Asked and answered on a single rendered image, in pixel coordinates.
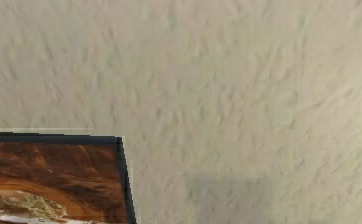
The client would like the black framed brown landscape picture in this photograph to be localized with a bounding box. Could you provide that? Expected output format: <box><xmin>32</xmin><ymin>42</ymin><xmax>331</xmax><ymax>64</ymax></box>
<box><xmin>0</xmin><ymin>132</ymin><xmax>138</xmax><ymax>224</ymax></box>

